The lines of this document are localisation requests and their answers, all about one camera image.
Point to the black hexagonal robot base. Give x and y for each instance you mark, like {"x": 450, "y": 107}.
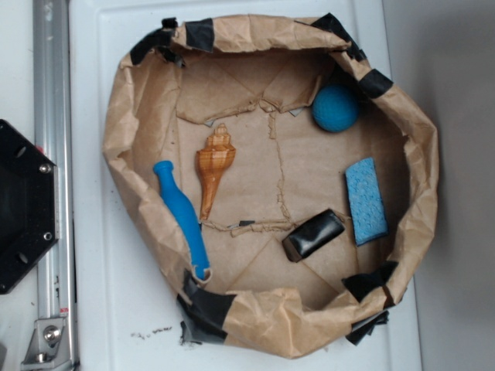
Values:
{"x": 28, "y": 206}

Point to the blue rectangular sponge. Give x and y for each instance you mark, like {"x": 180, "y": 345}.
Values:
{"x": 366, "y": 203}

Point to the brown paper bag bin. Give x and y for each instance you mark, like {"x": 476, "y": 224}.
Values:
{"x": 259, "y": 75}

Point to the orange plastic conch shell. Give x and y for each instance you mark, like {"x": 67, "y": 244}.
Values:
{"x": 211, "y": 163}

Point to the blue plastic bottle toy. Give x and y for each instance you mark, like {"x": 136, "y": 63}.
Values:
{"x": 182, "y": 209}

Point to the black rectangular block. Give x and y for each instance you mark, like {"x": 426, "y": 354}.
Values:
{"x": 314, "y": 233}

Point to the blue foam ball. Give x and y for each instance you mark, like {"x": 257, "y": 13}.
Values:
{"x": 335, "y": 108}

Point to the white plastic tray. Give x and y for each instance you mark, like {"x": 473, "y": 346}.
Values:
{"x": 127, "y": 315}

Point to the aluminium extrusion rail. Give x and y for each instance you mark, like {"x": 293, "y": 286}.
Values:
{"x": 56, "y": 275}

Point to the metal corner bracket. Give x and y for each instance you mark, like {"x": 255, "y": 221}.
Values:
{"x": 49, "y": 345}

